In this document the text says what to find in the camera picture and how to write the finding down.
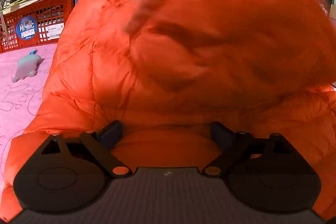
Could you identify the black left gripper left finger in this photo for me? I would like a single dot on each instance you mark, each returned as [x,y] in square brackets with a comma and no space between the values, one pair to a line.
[68,174]

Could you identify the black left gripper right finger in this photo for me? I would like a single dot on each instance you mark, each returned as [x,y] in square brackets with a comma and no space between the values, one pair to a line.
[266,174]

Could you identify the orange puffer jacket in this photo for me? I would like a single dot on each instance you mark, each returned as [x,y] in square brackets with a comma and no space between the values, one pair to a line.
[166,69]

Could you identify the pink patterned blanket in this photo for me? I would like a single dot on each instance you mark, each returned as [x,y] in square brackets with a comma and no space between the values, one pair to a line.
[20,101]

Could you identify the grey small plush toy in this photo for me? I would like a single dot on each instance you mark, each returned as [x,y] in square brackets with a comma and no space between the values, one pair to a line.
[27,66]

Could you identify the red plastic crate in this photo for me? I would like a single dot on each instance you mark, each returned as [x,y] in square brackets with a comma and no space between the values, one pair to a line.
[36,24]

